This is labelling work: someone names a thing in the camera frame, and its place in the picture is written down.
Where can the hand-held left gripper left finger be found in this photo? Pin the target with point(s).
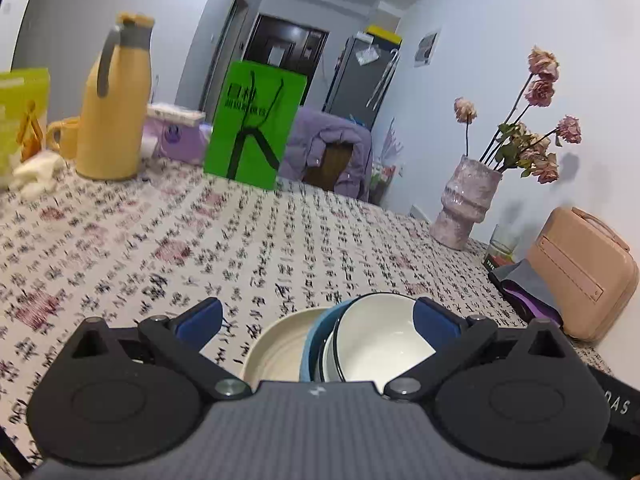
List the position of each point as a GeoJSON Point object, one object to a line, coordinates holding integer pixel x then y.
{"type": "Point", "coordinates": [202, 322]}

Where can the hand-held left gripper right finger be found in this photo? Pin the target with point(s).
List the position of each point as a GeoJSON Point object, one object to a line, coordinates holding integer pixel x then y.
{"type": "Point", "coordinates": [435, 325]}

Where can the small white bowl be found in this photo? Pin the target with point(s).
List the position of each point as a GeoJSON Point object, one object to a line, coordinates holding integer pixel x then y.
{"type": "Point", "coordinates": [380, 340]}

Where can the cream plate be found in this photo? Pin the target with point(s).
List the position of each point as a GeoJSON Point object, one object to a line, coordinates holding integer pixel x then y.
{"type": "Point", "coordinates": [275, 340]}

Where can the blue bowl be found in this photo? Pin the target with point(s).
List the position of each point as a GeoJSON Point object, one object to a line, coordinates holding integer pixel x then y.
{"type": "Point", "coordinates": [310, 355]}

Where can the large white bowl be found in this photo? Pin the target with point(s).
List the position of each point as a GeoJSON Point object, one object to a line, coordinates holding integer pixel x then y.
{"type": "Point", "coordinates": [327, 360]}

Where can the calligraphy print tablecloth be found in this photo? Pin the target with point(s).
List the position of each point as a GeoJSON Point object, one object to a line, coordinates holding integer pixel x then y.
{"type": "Point", "coordinates": [200, 250]}

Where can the small black box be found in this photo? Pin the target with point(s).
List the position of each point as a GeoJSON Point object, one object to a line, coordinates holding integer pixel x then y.
{"type": "Point", "coordinates": [495, 263]}

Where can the grey purple cloth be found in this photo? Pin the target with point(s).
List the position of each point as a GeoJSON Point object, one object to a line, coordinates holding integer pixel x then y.
{"type": "Point", "coordinates": [525, 275]}

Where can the drinking glass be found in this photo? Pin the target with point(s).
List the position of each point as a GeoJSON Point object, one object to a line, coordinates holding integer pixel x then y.
{"type": "Point", "coordinates": [502, 245]}

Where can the pink ceramic vase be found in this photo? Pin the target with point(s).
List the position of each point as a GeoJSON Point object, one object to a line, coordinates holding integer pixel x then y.
{"type": "Point", "coordinates": [465, 200]}

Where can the pink hard case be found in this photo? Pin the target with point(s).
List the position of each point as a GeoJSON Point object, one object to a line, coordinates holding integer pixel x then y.
{"type": "Point", "coordinates": [580, 275]}

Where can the storage rack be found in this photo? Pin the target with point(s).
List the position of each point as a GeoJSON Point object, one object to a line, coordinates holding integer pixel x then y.
{"type": "Point", "coordinates": [381, 180]}

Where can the green paper bag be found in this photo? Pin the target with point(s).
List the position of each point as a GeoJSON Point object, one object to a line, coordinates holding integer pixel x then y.
{"type": "Point", "coordinates": [225, 150]}

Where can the purple tissue pack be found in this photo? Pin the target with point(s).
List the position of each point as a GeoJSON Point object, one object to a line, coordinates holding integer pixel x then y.
{"type": "Point", "coordinates": [175, 137]}

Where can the wooden chair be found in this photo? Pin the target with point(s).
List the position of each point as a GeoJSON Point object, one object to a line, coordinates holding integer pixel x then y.
{"type": "Point", "coordinates": [330, 165]}

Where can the dried pink roses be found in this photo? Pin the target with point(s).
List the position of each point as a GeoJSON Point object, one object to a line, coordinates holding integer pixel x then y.
{"type": "Point", "coordinates": [525, 147]}

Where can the flat white box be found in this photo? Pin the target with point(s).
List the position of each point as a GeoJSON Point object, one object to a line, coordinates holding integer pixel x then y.
{"type": "Point", "coordinates": [175, 112]}

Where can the purple jacket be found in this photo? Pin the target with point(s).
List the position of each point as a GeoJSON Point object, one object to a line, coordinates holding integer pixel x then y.
{"type": "Point", "coordinates": [305, 135]}

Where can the yellow thermos jug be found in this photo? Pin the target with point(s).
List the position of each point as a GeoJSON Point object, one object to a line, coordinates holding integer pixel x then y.
{"type": "Point", "coordinates": [115, 125]}

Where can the white rubber gloves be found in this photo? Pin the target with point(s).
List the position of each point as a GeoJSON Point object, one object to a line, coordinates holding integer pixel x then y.
{"type": "Point", "coordinates": [40, 170]}

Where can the yellow mug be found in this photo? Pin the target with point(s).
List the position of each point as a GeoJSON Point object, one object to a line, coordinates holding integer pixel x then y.
{"type": "Point", "coordinates": [67, 137]}

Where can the grey refrigerator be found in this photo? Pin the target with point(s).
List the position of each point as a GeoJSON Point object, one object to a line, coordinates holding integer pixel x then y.
{"type": "Point", "coordinates": [350, 90]}

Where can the white folded umbrella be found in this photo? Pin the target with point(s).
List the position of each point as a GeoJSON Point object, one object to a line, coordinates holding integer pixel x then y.
{"type": "Point", "coordinates": [382, 80]}

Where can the grey side door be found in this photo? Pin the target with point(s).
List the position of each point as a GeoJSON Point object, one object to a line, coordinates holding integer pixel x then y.
{"type": "Point", "coordinates": [225, 55]}

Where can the yellow-green snack bag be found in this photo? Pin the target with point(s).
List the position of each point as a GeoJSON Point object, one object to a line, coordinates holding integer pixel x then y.
{"type": "Point", "coordinates": [20, 120]}

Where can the white paper sheet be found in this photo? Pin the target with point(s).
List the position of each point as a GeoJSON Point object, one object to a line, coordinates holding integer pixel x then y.
{"type": "Point", "coordinates": [275, 55]}

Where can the clear plastic pouch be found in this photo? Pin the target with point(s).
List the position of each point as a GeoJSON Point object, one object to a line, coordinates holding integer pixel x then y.
{"type": "Point", "coordinates": [365, 55]}

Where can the dark entrance door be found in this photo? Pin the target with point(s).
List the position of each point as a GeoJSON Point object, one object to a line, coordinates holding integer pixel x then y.
{"type": "Point", "coordinates": [310, 55]}

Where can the yellow box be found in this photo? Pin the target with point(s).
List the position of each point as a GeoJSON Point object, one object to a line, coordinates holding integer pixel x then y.
{"type": "Point", "coordinates": [382, 34]}

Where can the wall picture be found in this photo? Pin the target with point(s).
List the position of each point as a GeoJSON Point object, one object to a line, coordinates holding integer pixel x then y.
{"type": "Point", "coordinates": [426, 49]}

